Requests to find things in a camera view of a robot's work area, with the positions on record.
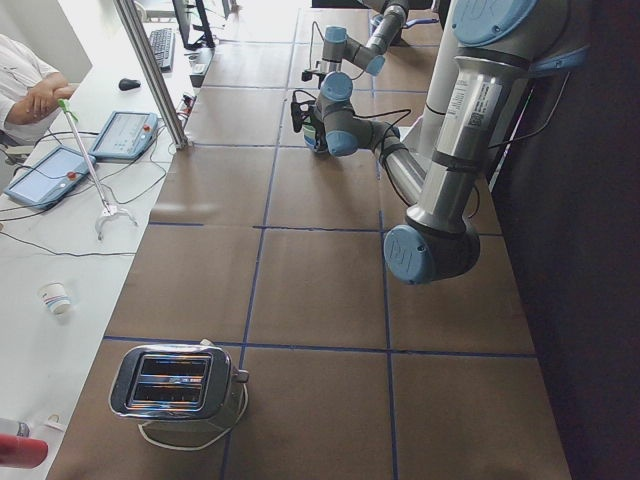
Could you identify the person in white shirt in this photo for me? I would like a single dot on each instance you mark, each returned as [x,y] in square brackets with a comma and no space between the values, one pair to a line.
[30,91]

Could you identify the near blue teach pendant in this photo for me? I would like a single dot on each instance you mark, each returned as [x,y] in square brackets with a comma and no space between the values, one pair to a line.
[50,179]

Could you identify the black monitor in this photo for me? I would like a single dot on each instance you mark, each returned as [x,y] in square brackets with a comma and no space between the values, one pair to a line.
[193,24]

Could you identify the paper cup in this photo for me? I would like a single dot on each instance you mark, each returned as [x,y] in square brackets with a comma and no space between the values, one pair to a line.
[54,296]

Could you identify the cream white toaster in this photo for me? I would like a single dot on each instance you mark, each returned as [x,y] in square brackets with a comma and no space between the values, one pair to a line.
[180,387]

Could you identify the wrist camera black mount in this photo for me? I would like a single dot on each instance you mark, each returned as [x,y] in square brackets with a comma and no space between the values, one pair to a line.
[308,74]
[299,108]

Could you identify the blue saucepan with glass lid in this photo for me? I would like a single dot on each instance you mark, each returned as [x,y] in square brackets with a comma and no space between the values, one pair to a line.
[415,25]

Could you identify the blue bowl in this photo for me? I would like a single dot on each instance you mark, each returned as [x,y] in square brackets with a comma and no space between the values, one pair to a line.
[314,140]

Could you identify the green bowl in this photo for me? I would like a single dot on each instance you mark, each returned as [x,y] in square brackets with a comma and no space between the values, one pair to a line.
[309,124]

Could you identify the red bottle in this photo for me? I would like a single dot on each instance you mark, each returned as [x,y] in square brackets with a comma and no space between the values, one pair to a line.
[22,452]

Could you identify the long reach grabber tool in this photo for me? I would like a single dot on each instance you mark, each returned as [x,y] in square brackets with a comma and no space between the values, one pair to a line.
[110,210]

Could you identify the black computer mouse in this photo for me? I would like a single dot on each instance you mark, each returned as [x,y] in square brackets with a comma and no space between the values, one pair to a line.
[126,84]

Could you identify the far blue teach pendant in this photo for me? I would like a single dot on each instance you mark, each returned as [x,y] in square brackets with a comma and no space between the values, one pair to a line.
[125,137]

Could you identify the black keyboard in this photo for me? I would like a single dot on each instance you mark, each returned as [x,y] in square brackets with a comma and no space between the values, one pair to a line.
[162,43]

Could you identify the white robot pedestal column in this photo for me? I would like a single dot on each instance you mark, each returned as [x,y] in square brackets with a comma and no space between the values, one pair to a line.
[422,135]

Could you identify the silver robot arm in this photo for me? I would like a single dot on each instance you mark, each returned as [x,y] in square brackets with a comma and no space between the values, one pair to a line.
[338,46]
[486,47]

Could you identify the aluminium frame post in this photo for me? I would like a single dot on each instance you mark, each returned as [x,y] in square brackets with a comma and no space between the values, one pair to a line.
[136,33]

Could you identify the blue teach pendant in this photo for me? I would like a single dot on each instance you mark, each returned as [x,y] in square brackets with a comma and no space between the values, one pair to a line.
[125,137]
[50,179]

